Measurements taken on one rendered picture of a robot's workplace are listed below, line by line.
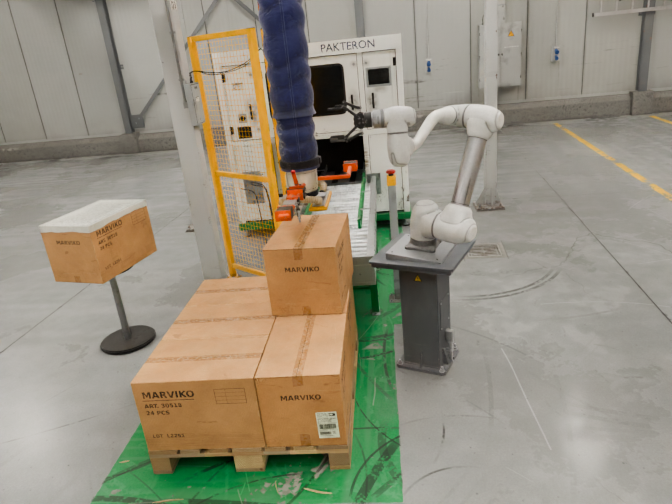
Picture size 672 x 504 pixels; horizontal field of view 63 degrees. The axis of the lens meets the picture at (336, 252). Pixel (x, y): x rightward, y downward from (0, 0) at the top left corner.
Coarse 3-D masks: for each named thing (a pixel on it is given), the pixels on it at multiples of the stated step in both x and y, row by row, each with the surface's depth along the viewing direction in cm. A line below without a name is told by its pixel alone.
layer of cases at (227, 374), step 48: (240, 288) 351; (192, 336) 297; (240, 336) 292; (288, 336) 286; (336, 336) 281; (144, 384) 259; (192, 384) 257; (240, 384) 255; (288, 384) 253; (336, 384) 251; (144, 432) 269; (192, 432) 267; (240, 432) 265; (288, 432) 263; (336, 432) 261
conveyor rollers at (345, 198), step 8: (352, 184) 573; (360, 184) 572; (368, 184) 570; (336, 192) 549; (344, 192) 548; (352, 192) 547; (368, 192) 538; (336, 200) 523; (344, 200) 522; (352, 200) 522; (368, 200) 512; (328, 208) 499; (336, 208) 498; (344, 208) 497; (352, 208) 496; (352, 216) 471; (368, 216) 470; (352, 224) 454; (352, 232) 430; (360, 232) 429; (352, 240) 413; (360, 240) 412; (352, 248) 397; (360, 248) 396
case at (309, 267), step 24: (312, 216) 344; (336, 216) 340; (288, 240) 306; (312, 240) 302; (336, 240) 298; (264, 264) 299; (288, 264) 297; (312, 264) 295; (336, 264) 293; (288, 288) 302; (312, 288) 300; (336, 288) 298; (288, 312) 308; (312, 312) 306; (336, 312) 304
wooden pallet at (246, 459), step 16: (352, 384) 310; (352, 400) 316; (352, 416) 302; (352, 432) 291; (240, 448) 269; (256, 448) 268; (272, 448) 267; (288, 448) 269; (304, 448) 266; (320, 448) 265; (336, 448) 264; (160, 464) 276; (176, 464) 282; (240, 464) 272; (256, 464) 271; (336, 464) 268
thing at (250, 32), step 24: (192, 48) 440; (216, 48) 424; (264, 96) 408; (216, 120) 454; (240, 120) 433; (264, 120) 411; (216, 144) 465; (264, 144) 419; (216, 168) 477; (216, 192) 483
